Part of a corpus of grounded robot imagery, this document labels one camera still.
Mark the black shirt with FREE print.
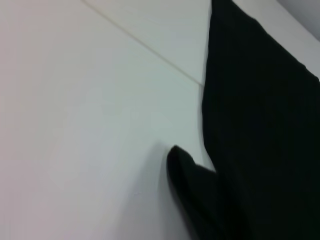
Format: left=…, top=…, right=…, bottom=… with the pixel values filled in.
left=166, top=0, right=320, bottom=240

